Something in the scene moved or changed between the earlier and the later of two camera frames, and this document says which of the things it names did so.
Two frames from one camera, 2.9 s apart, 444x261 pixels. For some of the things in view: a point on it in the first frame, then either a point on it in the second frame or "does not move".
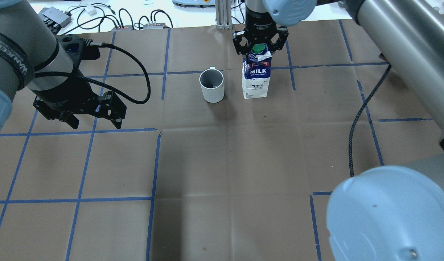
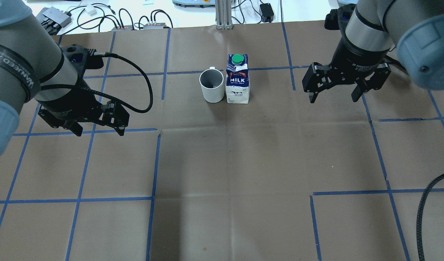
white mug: x=212 y=81 does not move
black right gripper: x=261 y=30 → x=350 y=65
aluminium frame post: x=223 y=14 does not move
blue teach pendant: x=194 y=3 does not move
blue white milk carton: x=255 y=75 → x=237 y=79
